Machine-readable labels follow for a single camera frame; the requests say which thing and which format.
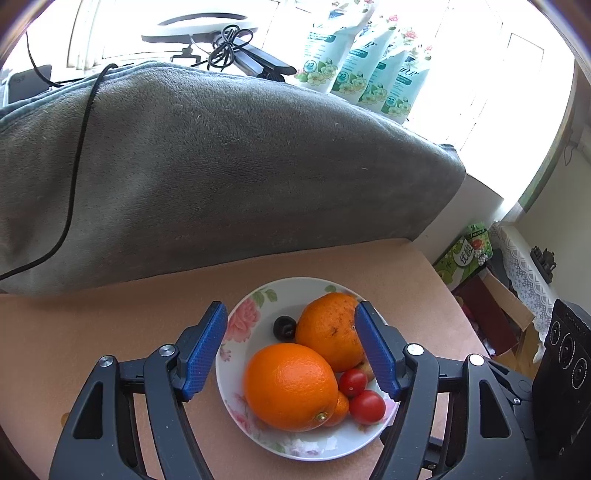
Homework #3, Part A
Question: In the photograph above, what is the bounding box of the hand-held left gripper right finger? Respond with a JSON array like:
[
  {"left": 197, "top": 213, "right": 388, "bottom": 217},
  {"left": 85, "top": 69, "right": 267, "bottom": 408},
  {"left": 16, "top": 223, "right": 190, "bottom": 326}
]
[{"left": 353, "top": 300, "right": 539, "bottom": 480}]

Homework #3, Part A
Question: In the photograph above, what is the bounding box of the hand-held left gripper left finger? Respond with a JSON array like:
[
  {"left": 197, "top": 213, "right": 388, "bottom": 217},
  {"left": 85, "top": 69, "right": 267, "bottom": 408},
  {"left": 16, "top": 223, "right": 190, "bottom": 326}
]
[{"left": 48, "top": 301, "right": 229, "bottom": 480}]

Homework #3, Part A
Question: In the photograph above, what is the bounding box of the brown longan with stem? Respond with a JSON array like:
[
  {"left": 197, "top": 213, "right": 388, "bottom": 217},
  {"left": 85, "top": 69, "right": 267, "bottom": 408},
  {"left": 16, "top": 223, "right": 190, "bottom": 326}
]
[{"left": 355, "top": 357, "right": 377, "bottom": 383}]

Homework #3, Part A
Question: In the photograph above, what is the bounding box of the red cherry tomato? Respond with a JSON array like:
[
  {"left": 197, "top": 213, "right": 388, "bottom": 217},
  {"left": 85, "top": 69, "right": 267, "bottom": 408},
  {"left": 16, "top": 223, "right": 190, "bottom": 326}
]
[
  {"left": 348, "top": 390, "right": 387, "bottom": 425},
  {"left": 338, "top": 368, "right": 369, "bottom": 398}
]

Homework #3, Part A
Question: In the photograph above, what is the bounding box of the white floral plate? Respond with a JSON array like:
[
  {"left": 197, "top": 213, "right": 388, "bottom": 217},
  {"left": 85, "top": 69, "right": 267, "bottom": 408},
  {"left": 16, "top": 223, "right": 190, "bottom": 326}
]
[{"left": 215, "top": 277, "right": 398, "bottom": 461}]

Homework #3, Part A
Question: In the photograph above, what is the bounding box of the large blemished orange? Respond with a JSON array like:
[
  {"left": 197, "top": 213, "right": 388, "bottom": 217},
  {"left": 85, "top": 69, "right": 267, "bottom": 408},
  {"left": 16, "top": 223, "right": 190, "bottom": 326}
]
[{"left": 295, "top": 292, "right": 366, "bottom": 374}]

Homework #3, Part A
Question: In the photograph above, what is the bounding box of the small mandarin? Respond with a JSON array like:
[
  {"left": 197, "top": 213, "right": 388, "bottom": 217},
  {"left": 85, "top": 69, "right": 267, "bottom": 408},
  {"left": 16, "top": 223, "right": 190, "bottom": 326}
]
[{"left": 323, "top": 391, "right": 350, "bottom": 428}]

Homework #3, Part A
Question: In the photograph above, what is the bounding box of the dark grape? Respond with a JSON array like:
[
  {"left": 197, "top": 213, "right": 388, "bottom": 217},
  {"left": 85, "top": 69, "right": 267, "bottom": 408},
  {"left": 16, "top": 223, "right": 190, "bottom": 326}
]
[{"left": 272, "top": 315, "right": 297, "bottom": 342}]

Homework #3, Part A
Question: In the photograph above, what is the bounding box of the large smooth orange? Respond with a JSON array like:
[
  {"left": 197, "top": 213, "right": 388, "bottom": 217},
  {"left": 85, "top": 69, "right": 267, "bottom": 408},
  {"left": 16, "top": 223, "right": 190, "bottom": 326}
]
[{"left": 243, "top": 344, "right": 340, "bottom": 432}]

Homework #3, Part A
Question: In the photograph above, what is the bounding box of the open cardboard box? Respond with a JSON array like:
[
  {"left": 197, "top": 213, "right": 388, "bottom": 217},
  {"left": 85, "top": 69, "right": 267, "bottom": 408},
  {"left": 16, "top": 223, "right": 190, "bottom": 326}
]
[{"left": 450, "top": 268, "right": 548, "bottom": 370}]

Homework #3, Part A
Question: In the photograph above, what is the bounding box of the white lace cloth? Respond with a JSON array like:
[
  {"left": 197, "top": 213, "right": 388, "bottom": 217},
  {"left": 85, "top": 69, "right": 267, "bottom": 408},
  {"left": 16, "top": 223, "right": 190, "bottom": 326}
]
[{"left": 489, "top": 222, "right": 561, "bottom": 333}]

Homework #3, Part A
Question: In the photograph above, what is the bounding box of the green printed carton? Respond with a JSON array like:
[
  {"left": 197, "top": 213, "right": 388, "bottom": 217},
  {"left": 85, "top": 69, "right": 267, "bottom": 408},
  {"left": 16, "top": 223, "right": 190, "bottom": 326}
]
[{"left": 433, "top": 223, "right": 494, "bottom": 284}]

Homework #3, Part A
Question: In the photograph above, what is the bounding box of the grey fleece blanket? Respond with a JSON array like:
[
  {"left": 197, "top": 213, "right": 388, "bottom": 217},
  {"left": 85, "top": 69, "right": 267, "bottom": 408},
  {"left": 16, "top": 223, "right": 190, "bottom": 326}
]
[{"left": 0, "top": 60, "right": 467, "bottom": 296}]

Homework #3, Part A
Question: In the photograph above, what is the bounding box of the floral refill pouch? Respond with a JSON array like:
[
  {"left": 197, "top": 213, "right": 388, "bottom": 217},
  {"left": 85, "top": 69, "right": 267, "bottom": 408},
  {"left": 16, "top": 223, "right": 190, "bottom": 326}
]
[
  {"left": 293, "top": 0, "right": 375, "bottom": 94},
  {"left": 330, "top": 16, "right": 402, "bottom": 104},
  {"left": 360, "top": 28, "right": 421, "bottom": 114},
  {"left": 379, "top": 44, "right": 435, "bottom": 124}
]

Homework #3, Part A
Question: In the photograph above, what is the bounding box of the black box device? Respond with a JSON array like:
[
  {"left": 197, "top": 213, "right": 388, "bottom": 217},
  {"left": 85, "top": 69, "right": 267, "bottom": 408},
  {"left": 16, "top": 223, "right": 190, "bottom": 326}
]
[{"left": 9, "top": 65, "right": 52, "bottom": 103}]

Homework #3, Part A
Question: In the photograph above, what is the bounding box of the tangled black cable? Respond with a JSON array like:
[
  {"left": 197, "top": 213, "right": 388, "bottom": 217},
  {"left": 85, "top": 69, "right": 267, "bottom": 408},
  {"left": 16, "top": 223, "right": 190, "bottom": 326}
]
[{"left": 208, "top": 24, "right": 259, "bottom": 71}]

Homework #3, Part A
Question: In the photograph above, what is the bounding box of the white ring light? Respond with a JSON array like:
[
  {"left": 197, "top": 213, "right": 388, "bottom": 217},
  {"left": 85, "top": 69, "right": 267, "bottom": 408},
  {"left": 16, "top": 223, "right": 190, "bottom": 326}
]
[{"left": 141, "top": 13, "right": 258, "bottom": 48}]

